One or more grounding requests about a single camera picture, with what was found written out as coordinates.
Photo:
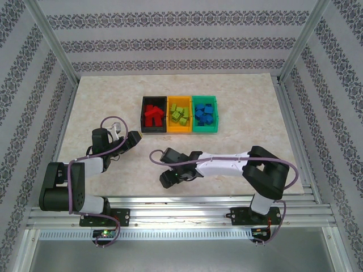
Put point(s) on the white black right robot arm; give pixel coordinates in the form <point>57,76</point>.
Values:
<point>224,167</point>

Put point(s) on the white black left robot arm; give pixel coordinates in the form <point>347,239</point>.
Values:
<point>90,165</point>

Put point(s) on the black plastic bin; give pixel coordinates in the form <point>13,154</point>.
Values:
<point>153,129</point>

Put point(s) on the orange plastic bin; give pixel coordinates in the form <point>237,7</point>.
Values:
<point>178,129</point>

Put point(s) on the green plastic bin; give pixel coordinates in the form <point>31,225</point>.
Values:
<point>215,129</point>

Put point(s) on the grey metal panel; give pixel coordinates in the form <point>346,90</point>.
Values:
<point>181,255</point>

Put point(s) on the small circuit board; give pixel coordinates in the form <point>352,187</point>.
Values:
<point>105,233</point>
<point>259,232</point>

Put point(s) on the aluminium front rail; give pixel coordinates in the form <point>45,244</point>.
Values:
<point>181,211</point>

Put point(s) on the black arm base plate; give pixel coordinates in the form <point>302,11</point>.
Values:
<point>122,216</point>
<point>241,216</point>

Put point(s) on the aluminium frame post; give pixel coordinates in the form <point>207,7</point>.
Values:
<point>301,42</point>
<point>55,42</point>

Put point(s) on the aluminium side rail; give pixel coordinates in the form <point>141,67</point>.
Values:
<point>295,141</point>

